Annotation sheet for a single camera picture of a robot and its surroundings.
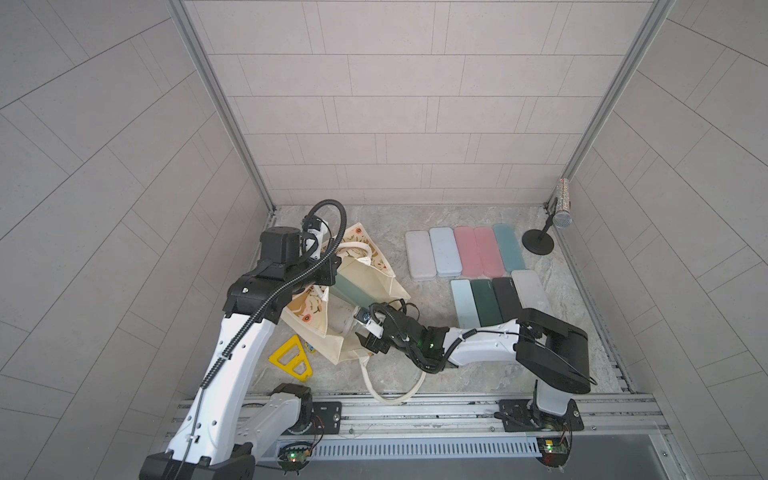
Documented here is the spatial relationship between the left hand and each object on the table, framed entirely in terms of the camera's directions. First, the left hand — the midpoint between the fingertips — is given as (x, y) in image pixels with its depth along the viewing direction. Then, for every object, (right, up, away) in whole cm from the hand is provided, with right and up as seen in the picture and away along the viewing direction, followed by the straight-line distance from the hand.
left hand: (345, 255), depth 70 cm
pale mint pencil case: (+29, -1, +32) cm, 43 cm away
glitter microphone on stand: (+63, +2, +35) cm, 72 cm away
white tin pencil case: (+54, -13, +23) cm, 60 cm away
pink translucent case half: (+37, -2, +32) cm, 49 cm away
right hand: (+3, -19, +11) cm, 22 cm away
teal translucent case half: (-2, -13, +22) cm, 26 cm away
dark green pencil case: (+40, -16, +21) cm, 48 cm away
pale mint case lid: (+33, -17, +19) cm, 42 cm away
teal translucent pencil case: (+51, 0, +33) cm, 61 cm away
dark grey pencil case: (+46, -15, +21) cm, 53 cm away
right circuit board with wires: (+49, -45, -2) cm, 66 cm away
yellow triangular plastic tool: (-16, -29, +10) cm, 34 cm away
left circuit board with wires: (-10, -43, -5) cm, 45 cm away
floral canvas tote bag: (+5, -2, 0) cm, 5 cm away
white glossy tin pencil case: (+20, -2, +32) cm, 38 cm away
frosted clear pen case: (-3, -18, +12) cm, 22 cm away
